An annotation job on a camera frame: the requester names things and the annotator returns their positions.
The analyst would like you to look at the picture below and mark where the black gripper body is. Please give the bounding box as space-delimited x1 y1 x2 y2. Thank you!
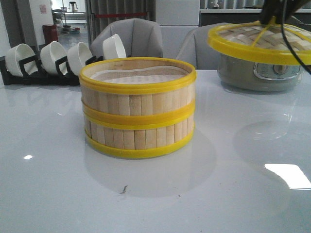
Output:
259 0 309 24

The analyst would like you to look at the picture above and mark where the woven bamboo steamer lid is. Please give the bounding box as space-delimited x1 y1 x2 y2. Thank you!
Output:
207 21 311 66

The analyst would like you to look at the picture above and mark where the bamboo steamer basket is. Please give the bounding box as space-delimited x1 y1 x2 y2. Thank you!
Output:
79 57 196 116
83 102 195 159

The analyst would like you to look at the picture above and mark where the grey electric cooking pot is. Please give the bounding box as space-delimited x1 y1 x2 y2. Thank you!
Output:
218 54 304 92

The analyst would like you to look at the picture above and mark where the grey chair right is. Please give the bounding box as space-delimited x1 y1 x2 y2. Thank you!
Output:
176 22 227 70

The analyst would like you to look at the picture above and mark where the grey chair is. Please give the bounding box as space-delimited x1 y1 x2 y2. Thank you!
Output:
176 22 227 70
90 18 163 57

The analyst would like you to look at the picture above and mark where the white cabinet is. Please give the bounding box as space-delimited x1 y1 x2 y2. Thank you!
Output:
155 0 200 58

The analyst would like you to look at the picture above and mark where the grey chair left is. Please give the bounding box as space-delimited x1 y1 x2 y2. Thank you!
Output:
90 18 163 57

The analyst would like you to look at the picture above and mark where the white bowl right upright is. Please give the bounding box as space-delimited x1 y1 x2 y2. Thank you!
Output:
103 34 126 60

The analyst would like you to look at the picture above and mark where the red bin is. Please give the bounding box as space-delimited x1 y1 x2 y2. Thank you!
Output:
42 24 58 45

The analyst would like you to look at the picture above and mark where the black dish rack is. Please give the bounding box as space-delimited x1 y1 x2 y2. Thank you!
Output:
0 50 104 86

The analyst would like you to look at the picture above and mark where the white bowl far left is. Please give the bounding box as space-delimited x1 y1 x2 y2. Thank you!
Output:
5 43 35 77

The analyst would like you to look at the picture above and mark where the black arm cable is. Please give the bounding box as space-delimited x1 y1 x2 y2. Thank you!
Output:
280 14 311 75

